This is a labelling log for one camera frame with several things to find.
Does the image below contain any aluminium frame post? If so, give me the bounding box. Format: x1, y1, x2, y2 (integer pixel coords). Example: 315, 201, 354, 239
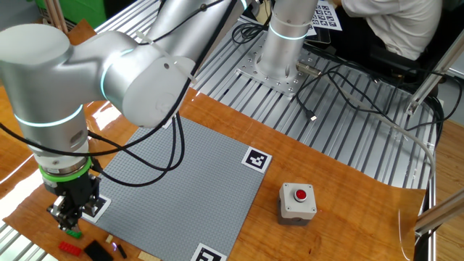
405, 28, 464, 116

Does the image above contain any green flange adapter ring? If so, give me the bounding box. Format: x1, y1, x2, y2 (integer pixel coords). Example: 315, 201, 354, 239
38, 156, 92, 183

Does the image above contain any wood grain mat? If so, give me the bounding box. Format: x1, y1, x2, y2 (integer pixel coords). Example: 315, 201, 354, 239
0, 17, 427, 261

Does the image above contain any green box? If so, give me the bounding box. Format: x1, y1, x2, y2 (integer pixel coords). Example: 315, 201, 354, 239
34, 0, 108, 28

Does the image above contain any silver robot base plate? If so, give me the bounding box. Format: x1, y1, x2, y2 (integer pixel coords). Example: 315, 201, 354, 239
235, 43, 312, 98

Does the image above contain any wooden stick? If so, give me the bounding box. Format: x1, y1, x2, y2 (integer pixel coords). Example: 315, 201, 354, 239
45, 0, 62, 33
54, 0, 70, 36

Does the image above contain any silver cable connector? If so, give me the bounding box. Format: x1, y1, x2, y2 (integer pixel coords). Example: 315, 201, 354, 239
295, 61, 323, 78

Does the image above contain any grey box with red button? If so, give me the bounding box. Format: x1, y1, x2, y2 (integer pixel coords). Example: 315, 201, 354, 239
277, 182, 318, 226

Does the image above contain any person in white shirt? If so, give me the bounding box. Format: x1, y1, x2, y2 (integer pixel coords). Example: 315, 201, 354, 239
340, 0, 444, 62

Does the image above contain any tan Lego plate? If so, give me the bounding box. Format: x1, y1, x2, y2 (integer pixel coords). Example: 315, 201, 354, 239
137, 250, 162, 261

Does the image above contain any black Lego plate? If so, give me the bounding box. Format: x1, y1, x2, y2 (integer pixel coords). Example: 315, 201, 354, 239
83, 239, 115, 261

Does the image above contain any coiled black cable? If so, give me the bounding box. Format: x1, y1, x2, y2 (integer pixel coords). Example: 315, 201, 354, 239
231, 21, 272, 46

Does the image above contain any grey Lego baseplate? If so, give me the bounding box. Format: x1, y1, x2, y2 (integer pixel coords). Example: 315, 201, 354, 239
88, 115, 273, 261

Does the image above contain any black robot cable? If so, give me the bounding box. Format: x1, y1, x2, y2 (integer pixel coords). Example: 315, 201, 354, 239
0, 0, 242, 159
86, 114, 186, 188

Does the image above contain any black USB cable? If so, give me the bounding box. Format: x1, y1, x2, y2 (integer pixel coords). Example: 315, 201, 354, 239
294, 70, 341, 123

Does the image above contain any black office chair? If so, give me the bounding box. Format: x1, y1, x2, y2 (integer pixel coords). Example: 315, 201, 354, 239
304, 7, 464, 95

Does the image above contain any long black cable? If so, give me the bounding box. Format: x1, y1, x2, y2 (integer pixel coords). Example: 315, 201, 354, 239
326, 70, 464, 132

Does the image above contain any aluminium profile bar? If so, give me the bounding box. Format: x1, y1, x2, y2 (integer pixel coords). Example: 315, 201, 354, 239
413, 188, 464, 236

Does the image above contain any fiducial marker with C pattern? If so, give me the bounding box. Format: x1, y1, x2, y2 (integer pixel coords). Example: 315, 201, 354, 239
190, 242, 228, 261

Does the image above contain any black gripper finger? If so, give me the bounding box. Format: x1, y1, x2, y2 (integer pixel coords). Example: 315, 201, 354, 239
78, 204, 94, 223
57, 208, 83, 232

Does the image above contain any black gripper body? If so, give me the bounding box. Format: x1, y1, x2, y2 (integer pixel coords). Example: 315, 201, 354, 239
43, 174, 102, 210

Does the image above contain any printed marker calibration sheet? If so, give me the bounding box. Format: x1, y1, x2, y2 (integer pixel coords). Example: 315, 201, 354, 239
310, 0, 344, 32

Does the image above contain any red Lego brick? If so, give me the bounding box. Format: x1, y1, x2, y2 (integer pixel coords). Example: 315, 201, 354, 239
57, 241, 83, 257

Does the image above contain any grey hose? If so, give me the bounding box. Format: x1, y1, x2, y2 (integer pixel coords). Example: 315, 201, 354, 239
336, 86, 438, 189

